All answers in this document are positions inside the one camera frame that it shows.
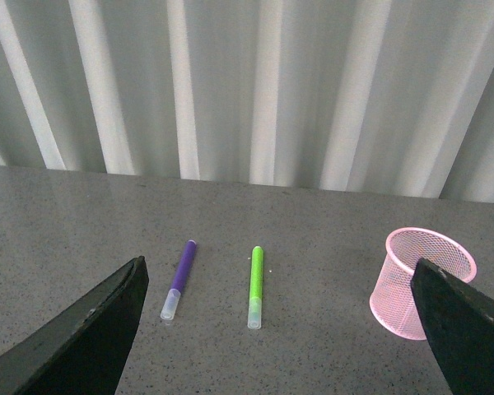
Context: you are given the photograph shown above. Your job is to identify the white curtain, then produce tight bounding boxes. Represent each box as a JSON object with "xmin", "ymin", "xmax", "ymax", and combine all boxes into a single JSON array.
[{"xmin": 0, "ymin": 1, "xmax": 494, "ymax": 202}]

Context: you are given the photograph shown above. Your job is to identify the purple marker pen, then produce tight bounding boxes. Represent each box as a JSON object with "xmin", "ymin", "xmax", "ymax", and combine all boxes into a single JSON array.
[{"xmin": 160, "ymin": 239, "xmax": 197, "ymax": 321}]

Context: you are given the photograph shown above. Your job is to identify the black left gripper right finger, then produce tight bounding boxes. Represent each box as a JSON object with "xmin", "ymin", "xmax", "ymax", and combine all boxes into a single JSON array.
[{"xmin": 410, "ymin": 258, "xmax": 494, "ymax": 394}]

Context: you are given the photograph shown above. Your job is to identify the green marker pen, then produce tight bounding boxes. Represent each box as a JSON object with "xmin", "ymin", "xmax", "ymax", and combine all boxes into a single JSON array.
[{"xmin": 247, "ymin": 246, "xmax": 263, "ymax": 329}]

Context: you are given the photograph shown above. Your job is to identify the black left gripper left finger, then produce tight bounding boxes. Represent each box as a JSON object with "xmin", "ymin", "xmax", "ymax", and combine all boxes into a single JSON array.
[{"xmin": 0, "ymin": 257, "xmax": 149, "ymax": 394}]

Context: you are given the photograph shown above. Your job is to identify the pink mesh cup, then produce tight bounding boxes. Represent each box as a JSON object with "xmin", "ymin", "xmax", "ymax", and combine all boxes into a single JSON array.
[{"xmin": 370, "ymin": 227, "xmax": 477, "ymax": 341}]

